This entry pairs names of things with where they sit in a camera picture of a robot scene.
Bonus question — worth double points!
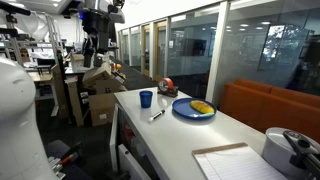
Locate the blue round plate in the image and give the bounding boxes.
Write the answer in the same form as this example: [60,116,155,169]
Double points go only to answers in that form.
[171,97,218,121]

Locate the wooden framed glass door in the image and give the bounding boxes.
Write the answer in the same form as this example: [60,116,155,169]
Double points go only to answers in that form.
[152,20,168,82]
[140,23,151,78]

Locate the black white Expo marker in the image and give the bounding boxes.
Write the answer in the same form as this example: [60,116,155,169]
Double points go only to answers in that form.
[148,108,167,123]

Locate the orange sofa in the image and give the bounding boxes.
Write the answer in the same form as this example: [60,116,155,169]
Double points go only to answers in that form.
[219,78,320,144]

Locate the grey padded seat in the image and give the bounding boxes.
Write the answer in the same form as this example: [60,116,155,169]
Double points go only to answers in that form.
[44,139,73,158]

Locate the open cardboard box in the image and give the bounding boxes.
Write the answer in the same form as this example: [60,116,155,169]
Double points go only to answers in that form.
[94,77,128,96]

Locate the white bottle in cabinet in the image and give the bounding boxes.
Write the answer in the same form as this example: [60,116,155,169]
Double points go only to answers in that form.
[131,137,147,158]

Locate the red item in cabinet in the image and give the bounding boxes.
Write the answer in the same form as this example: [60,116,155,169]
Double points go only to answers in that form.
[121,124,135,142]

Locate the white cabinet door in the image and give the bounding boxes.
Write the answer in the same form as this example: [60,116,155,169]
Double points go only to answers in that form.
[109,103,120,173]
[116,143,152,180]

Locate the yellow toy corn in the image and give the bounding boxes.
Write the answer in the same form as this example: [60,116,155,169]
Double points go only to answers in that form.
[189,99,216,115]

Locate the white fork teal handle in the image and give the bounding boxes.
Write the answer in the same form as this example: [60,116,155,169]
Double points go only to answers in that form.
[188,112,216,119]

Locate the silver pot black handle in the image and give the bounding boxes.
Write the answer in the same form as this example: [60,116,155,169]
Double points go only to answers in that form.
[261,126,320,180]

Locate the large labelled cardboard box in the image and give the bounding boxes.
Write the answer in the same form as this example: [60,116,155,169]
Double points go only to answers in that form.
[87,93,118,128]

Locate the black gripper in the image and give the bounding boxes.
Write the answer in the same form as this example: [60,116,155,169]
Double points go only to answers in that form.
[81,11,112,69]

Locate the white topped cardboard box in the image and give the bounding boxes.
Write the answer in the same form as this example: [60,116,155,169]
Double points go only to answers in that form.
[69,53,86,73]

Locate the blue plastic cup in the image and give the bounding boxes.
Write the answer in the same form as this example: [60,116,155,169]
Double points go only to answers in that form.
[139,90,154,109]

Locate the red black hand tool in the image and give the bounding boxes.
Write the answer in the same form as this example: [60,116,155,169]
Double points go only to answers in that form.
[59,141,83,167]

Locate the tilted flat cardboard box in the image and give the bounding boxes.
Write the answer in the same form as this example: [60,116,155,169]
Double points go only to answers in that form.
[81,61,113,89]

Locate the tall cardboard panel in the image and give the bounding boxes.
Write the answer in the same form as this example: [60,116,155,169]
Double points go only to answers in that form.
[64,76,86,128]

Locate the white lined notepad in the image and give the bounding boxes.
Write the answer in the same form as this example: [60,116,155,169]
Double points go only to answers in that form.
[191,142,288,180]

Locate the light wooden desk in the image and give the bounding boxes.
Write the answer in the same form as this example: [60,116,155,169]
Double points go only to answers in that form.
[26,70,60,118]

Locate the silver metal bracket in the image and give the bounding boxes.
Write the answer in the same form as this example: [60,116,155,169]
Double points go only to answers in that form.
[47,156,67,180]

